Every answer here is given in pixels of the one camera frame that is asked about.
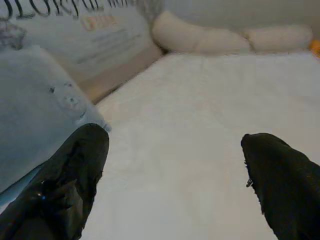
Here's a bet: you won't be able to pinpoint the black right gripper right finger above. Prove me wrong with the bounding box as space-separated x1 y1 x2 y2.
240 132 320 240

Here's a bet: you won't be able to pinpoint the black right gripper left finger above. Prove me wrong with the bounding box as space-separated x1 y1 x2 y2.
0 122 110 240

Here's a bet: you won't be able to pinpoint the pale pillow small prints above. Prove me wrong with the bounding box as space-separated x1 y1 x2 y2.
0 44 113 195

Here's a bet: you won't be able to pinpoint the yellow cartoon egg blanket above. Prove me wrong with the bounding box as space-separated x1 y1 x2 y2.
309 39 320 59

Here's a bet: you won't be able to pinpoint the cream bolster pillow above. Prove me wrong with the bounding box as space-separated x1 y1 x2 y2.
243 24 314 53
151 11 252 55

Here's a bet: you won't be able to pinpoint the white bag black lettering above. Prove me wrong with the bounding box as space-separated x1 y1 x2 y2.
0 0 165 76

